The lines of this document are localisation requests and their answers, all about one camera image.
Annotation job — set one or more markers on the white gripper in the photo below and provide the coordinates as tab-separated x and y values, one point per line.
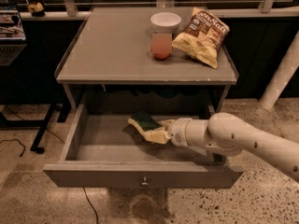
178	132

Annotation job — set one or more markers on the green and yellow sponge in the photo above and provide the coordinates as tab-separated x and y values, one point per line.
143	122

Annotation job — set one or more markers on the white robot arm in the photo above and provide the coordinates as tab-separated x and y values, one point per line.
228	135

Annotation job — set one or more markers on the metal drawer knob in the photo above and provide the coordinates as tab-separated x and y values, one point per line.
144	183

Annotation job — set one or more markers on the open grey top drawer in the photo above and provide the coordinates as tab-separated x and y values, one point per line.
103	150

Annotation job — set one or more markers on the round floor drain cover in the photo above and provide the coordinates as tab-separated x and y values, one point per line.
143	206

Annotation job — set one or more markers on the red apple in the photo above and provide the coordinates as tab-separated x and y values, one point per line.
161	46

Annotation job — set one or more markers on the grey cabinet table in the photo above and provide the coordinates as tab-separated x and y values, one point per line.
113	47

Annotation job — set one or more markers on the sea salt chips bag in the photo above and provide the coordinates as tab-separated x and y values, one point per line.
203	36

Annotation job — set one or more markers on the white bowl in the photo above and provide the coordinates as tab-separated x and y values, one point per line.
165	22

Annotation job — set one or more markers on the black desk with clutter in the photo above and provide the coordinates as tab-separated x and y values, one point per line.
28	63

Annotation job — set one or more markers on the white ledge railing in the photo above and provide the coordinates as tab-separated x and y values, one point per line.
62	13

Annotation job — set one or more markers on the yellow black object on ledge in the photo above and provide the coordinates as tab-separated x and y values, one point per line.
36	9

